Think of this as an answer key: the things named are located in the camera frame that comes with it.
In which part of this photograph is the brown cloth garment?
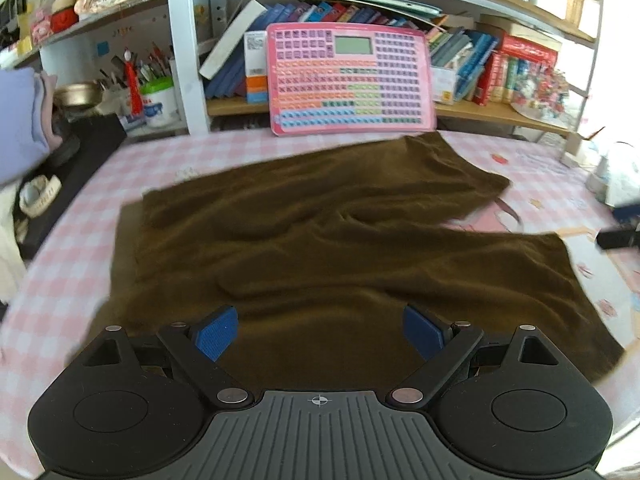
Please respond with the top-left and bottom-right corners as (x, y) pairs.
(110, 130), (626, 396)

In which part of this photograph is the pink checked table mat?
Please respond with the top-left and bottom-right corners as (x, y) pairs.
(0, 129), (640, 478)

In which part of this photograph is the colourful candy bouquet ornament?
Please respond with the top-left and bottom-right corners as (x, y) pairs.
(510, 62), (570, 122)

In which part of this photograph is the red thick dictionary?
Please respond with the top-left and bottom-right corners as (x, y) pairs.
(499, 35), (558, 67)

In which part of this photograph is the white green-lid jar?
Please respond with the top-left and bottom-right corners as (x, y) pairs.
(140, 76), (179, 128)

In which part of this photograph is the lilac folded cloth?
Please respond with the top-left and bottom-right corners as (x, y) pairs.
(0, 67), (63, 185)

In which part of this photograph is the brass bowl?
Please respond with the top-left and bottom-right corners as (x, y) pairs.
(53, 81), (103, 110)

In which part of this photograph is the orange white small box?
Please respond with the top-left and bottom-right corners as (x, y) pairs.
(244, 30), (268, 104)

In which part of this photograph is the pink keyboard learning toy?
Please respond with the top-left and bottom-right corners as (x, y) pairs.
(267, 22), (436, 136)

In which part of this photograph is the white leaning book lower shelf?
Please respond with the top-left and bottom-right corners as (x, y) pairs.
(200, 0), (267, 80)

